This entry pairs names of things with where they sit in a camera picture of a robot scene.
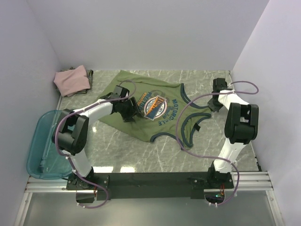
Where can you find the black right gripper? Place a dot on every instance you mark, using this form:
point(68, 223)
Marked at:
point(213, 108)

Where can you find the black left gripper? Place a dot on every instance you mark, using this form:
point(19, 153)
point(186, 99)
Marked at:
point(134, 110)

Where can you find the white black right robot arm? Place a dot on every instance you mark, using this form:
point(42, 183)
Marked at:
point(240, 128)

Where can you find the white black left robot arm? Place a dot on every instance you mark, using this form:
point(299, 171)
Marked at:
point(70, 135)

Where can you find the folded striped tank top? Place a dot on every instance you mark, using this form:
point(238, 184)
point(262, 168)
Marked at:
point(89, 77)

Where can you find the folded pink tank top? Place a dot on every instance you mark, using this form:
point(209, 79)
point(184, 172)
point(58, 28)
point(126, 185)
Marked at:
point(72, 81)

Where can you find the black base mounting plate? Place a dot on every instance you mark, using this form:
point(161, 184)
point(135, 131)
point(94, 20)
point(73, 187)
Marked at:
point(150, 185)

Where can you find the teal plastic bin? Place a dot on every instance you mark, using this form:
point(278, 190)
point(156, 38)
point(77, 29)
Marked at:
point(43, 160)

